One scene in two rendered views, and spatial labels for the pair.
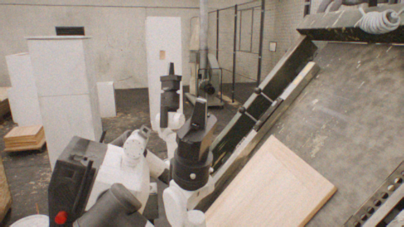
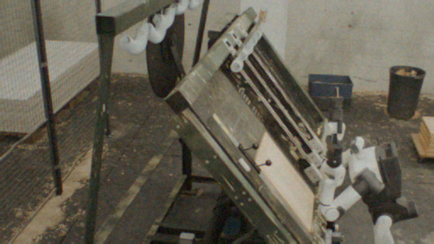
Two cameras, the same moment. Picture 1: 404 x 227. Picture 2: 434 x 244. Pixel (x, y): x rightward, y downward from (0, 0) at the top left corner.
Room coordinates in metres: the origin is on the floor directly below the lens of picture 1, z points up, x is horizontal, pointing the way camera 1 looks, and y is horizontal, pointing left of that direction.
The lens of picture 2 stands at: (3.68, 0.56, 2.74)
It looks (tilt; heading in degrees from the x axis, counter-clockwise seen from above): 24 degrees down; 197
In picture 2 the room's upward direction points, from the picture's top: 4 degrees clockwise
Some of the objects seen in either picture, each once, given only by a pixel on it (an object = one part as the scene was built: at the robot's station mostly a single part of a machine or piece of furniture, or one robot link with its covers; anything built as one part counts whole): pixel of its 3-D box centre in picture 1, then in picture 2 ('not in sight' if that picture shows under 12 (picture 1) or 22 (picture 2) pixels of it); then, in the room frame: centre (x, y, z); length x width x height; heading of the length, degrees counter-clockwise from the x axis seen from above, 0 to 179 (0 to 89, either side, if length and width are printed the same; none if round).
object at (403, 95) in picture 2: not in sight; (403, 92); (-3.56, 0.25, 0.33); 0.52 x 0.51 x 0.65; 15
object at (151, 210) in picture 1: (147, 201); not in sight; (1.31, 0.33, 0.84); 0.12 x 0.12 x 0.18; 11
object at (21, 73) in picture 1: (37, 74); not in sight; (4.82, 3.04, 1.08); 0.80 x 0.59 x 0.72; 15
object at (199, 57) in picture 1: (202, 61); not in sight; (6.86, 0.02, 1.10); 1.37 x 0.70 x 2.20; 15
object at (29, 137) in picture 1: (28, 139); not in sight; (3.92, 2.82, 0.15); 0.61 x 0.52 x 0.31; 15
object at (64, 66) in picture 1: (72, 103); not in sight; (3.43, 1.75, 0.88); 0.90 x 0.60 x 1.75; 15
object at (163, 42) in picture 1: (163, 74); not in sight; (5.10, 0.76, 1.03); 0.61 x 0.58 x 2.05; 15
